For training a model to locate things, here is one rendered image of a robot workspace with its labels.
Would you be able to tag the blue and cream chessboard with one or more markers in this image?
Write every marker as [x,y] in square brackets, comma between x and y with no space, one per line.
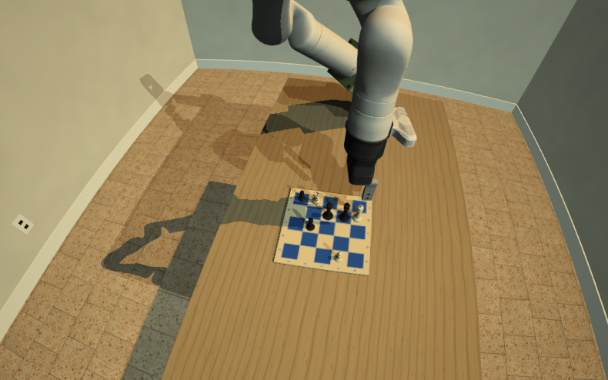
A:
[317,249]

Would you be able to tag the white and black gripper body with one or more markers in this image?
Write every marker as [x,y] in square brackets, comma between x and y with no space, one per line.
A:
[366,138]

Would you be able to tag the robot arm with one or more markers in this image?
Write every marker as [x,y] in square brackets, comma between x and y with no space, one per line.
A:
[384,49]

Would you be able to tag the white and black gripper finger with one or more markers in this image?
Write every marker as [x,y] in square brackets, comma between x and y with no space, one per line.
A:
[368,191]

